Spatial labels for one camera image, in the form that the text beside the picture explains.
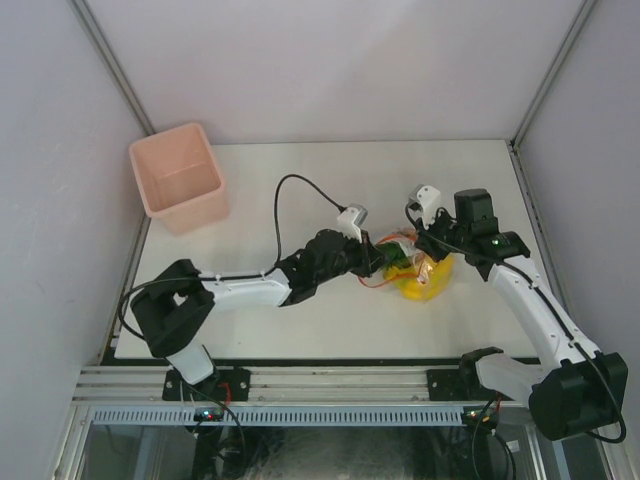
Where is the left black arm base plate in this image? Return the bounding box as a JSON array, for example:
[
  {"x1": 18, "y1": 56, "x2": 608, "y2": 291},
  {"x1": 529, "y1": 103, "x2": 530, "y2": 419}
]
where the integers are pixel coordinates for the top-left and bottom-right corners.
[{"x1": 162, "y1": 368, "x2": 251, "y2": 404}]

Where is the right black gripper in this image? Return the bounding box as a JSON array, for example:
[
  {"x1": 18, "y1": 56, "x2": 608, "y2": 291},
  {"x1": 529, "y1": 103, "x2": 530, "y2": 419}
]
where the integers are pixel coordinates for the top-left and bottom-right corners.
[{"x1": 415, "y1": 205, "x2": 470, "y2": 263}]

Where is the right black camera cable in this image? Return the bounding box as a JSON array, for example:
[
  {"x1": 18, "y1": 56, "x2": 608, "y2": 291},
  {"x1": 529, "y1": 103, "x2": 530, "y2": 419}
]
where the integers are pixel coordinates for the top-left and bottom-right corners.
[{"x1": 403, "y1": 199, "x2": 626, "y2": 445}]

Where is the left black camera cable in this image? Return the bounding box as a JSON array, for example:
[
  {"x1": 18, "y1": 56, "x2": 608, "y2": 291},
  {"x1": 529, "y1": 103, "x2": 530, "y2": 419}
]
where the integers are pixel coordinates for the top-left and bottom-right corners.
[{"x1": 118, "y1": 173, "x2": 346, "y2": 346}]

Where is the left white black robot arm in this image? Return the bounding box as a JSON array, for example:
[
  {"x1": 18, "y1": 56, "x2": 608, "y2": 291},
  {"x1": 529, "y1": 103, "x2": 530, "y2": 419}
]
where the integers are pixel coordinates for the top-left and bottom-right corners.
[{"x1": 129, "y1": 229, "x2": 388, "y2": 400}]

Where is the yellow fake banana bunch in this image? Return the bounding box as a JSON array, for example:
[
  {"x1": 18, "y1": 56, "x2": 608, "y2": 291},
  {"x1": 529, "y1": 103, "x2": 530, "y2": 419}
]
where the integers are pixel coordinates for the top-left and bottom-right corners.
[{"x1": 383, "y1": 253, "x2": 454, "y2": 302}]

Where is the black camera cable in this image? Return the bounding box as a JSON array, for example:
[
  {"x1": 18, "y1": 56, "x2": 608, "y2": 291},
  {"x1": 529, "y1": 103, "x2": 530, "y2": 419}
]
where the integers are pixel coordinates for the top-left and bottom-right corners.
[
  {"x1": 403, "y1": 199, "x2": 626, "y2": 445},
  {"x1": 118, "y1": 173, "x2": 346, "y2": 346}
]

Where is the aluminium rail frame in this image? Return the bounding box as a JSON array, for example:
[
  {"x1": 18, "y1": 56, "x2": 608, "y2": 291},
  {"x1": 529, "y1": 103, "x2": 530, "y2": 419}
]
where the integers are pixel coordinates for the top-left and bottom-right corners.
[{"x1": 72, "y1": 362, "x2": 616, "y2": 406}]

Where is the pink plastic bin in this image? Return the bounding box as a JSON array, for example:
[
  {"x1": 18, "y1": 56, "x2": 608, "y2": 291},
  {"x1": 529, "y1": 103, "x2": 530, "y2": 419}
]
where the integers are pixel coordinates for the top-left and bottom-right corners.
[{"x1": 129, "y1": 122, "x2": 230, "y2": 236}]

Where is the grey slotted cable duct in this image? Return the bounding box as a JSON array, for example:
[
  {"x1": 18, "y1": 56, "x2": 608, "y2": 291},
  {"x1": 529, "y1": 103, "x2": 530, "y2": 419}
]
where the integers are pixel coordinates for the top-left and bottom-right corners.
[{"x1": 92, "y1": 405, "x2": 465, "y2": 427}]

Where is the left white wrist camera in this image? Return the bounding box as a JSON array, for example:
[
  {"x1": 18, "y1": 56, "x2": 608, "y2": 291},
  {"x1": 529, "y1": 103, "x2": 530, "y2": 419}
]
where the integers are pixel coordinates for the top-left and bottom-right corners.
[{"x1": 337, "y1": 204, "x2": 368, "y2": 243}]

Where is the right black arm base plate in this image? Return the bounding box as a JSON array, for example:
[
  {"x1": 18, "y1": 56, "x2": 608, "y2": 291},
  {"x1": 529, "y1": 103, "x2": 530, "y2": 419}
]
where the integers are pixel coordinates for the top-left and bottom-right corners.
[{"x1": 426, "y1": 368, "x2": 511, "y2": 402}]

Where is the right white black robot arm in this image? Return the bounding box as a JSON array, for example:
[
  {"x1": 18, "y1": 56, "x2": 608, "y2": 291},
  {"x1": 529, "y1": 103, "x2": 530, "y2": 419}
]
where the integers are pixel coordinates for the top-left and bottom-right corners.
[{"x1": 405, "y1": 185, "x2": 628, "y2": 444}]

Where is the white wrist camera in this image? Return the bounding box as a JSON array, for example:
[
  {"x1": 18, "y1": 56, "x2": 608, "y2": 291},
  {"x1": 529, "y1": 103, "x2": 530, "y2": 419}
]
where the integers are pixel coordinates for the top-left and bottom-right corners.
[
  {"x1": 408, "y1": 184, "x2": 442, "y2": 227},
  {"x1": 337, "y1": 204, "x2": 368, "y2": 243}
]

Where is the fake pineapple green crown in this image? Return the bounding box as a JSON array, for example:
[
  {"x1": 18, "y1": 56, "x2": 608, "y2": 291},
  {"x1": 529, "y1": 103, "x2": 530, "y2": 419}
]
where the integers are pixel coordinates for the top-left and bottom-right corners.
[{"x1": 376, "y1": 241, "x2": 412, "y2": 269}]

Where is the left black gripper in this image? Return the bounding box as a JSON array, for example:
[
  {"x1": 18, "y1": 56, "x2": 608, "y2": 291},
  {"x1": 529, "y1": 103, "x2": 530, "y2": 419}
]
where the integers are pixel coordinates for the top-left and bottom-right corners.
[{"x1": 315, "y1": 229, "x2": 389, "y2": 286}]

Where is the clear zip top bag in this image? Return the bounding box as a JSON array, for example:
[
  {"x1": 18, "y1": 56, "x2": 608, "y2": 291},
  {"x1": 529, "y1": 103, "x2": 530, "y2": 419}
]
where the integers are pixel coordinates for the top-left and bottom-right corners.
[{"x1": 358, "y1": 229, "x2": 455, "y2": 302}]

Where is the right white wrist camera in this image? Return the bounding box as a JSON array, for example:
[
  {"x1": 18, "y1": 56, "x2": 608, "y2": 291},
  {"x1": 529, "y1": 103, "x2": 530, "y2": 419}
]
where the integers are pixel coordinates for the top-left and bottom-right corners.
[{"x1": 408, "y1": 184, "x2": 442, "y2": 227}]

